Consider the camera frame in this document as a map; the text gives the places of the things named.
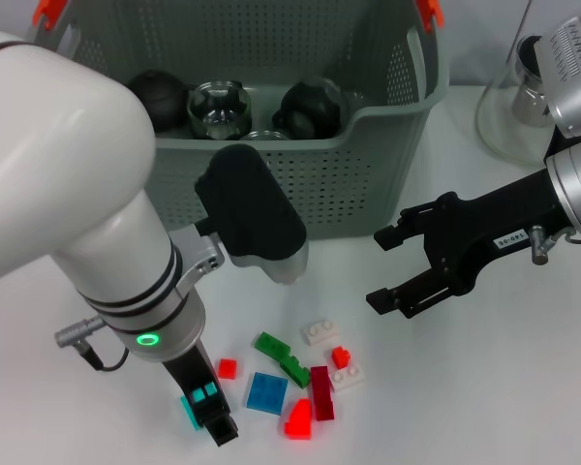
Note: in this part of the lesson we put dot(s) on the bright red slope block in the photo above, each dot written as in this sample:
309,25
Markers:
298,421

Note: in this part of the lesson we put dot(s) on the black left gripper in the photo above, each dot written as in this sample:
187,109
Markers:
193,370

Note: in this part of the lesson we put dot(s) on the dark red building brick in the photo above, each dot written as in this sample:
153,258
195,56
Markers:
322,392

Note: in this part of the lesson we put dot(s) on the glass teacup with black sleeve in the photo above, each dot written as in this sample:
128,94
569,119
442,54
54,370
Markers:
305,106
266,135
218,111

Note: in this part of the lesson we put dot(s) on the grey-green perforated storage basket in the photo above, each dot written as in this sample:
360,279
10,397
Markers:
344,184

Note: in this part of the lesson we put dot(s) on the green long building block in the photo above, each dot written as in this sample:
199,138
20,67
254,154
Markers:
271,345

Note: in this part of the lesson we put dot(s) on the small orange-red building block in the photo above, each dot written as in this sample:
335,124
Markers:
341,357

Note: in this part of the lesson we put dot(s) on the blue flat square block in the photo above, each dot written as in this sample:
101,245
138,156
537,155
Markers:
266,392

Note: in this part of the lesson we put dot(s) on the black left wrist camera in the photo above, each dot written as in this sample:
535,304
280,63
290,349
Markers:
252,203

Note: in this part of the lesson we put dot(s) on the black clay teapot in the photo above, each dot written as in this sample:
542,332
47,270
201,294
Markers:
157,94

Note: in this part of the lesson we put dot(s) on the teal square block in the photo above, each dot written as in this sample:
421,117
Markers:
189,412

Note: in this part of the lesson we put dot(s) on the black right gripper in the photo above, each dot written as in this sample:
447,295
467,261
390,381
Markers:
479,227

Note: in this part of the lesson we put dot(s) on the green stepped building block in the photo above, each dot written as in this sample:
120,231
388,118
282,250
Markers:
297,373

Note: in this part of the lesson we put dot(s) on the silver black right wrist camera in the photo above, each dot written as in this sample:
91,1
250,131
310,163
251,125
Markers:
571,72

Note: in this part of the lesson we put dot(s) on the small red square block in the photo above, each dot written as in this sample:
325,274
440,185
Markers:
227,369

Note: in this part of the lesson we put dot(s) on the white building block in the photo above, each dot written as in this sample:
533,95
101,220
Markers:
348,378
322,332

